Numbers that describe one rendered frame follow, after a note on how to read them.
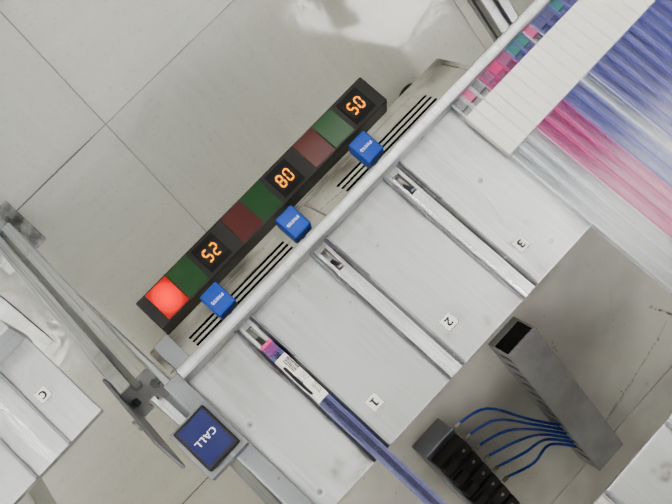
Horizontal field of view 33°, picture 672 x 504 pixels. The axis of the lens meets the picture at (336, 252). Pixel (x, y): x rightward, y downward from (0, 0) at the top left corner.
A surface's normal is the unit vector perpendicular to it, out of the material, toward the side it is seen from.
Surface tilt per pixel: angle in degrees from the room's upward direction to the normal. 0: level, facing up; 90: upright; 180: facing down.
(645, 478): 44
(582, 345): 0
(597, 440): 0
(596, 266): 0
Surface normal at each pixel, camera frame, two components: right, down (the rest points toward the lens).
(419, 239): -0.04, -0.25
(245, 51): 0.47, 0.27
